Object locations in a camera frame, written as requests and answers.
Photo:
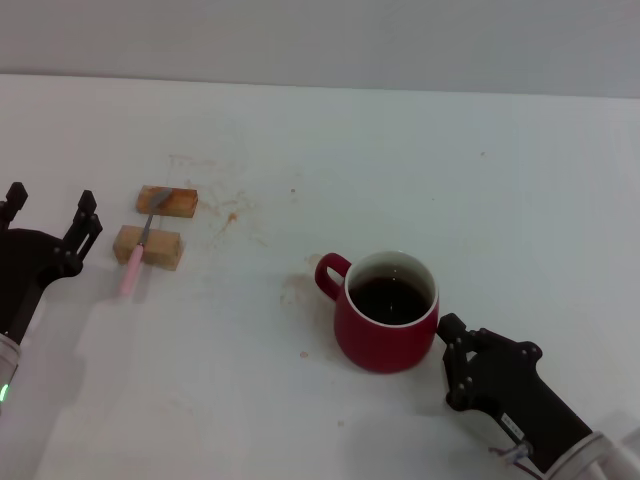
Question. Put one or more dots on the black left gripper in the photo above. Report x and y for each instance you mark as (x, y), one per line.
(30, 260)

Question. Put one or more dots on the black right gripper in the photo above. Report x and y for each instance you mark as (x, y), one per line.
(520, 400)

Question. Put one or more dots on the red ceramic cup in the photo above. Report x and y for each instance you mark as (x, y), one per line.
(385, 345)

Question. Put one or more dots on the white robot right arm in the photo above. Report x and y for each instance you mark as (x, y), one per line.
(600, 457)

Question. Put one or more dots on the dark coffee liquid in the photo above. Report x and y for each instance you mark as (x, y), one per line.
(390, 300)

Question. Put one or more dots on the pale notched wooden block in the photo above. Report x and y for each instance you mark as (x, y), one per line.
(160, 247)

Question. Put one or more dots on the orange stained wooden block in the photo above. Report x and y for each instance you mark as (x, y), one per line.
(180, 201)

